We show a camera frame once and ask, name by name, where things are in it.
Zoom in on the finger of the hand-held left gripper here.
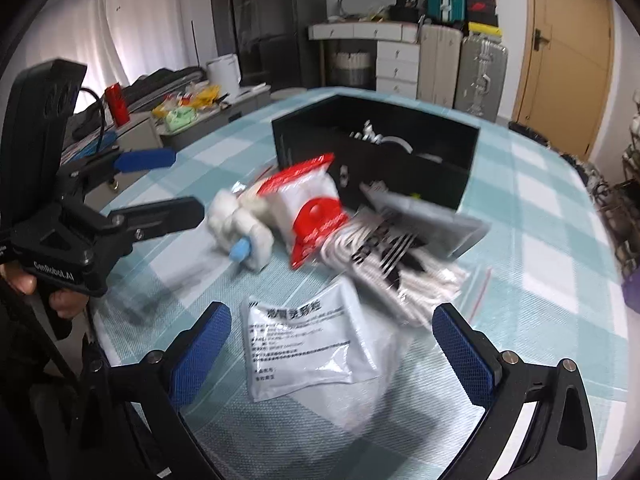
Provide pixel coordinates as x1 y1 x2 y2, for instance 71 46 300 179
106 197 206 243
60 145 177 186

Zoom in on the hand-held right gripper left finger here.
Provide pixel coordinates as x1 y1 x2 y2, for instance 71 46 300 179
70 301 233 480

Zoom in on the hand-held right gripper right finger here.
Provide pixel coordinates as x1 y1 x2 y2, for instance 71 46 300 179
431 302 598 480

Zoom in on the white fluffy bundle blue clip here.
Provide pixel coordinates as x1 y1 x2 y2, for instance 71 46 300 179
207 187 275 275

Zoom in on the white printed packet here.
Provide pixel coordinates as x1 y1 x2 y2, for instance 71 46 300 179
240 281 406 406

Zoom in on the clear bag of white cables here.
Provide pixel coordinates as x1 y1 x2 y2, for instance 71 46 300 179
320 210 493 328

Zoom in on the grey pouch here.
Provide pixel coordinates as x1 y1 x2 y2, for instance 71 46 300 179
370 190 493 261

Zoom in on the red white packet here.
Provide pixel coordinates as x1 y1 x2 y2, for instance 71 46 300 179
254 154 351 270

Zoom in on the black cardboard box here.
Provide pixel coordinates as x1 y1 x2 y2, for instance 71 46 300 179
271 94 481 212

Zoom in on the person's left hand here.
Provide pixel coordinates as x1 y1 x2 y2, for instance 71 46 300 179
0 262 88 316

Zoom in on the light green pack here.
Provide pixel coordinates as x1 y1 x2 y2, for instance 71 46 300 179
165 105 197 135

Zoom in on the red can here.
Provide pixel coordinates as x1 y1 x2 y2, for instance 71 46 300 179
105 84 131 126

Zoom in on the grey side cabinet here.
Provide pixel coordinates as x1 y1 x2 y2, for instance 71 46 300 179
155 87 273 150

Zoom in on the black duffel bag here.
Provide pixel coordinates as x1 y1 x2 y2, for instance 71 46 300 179
120 66 208 111

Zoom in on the yellow plastic bag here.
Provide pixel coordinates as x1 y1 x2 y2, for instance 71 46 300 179
187 85 221 111

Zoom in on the teal checked bed sheet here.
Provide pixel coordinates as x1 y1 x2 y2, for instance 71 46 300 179
87 87 633 480

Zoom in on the white cylinder appliance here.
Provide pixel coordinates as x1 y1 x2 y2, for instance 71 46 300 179
206 55 242 96

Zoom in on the white curtain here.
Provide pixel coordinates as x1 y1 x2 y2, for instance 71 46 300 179
30 0 211 91

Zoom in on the dark tall cabinet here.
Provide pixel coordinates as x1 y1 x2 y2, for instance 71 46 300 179
207 0 258 86

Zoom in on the purple bag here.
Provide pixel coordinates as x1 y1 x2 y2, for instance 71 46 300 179
622 270 640 306

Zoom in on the grey refrigerator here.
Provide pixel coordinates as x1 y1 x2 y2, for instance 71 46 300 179
252 0 328 92

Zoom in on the woven laundry basket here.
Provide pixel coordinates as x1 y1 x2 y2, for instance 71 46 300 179
327 50 376 91

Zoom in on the white desk with drawers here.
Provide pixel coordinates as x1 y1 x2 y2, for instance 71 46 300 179
307 21 421 100

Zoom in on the silver suitcase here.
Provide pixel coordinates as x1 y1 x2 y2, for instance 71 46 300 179
454 35 510 122

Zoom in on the beige suitcase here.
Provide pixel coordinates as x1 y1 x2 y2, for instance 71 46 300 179
416 24 465 108

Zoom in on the wooden door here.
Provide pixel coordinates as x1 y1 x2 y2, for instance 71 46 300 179
512 0 615 161

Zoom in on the black cable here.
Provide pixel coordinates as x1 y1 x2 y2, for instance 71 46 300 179
77 87 108 153

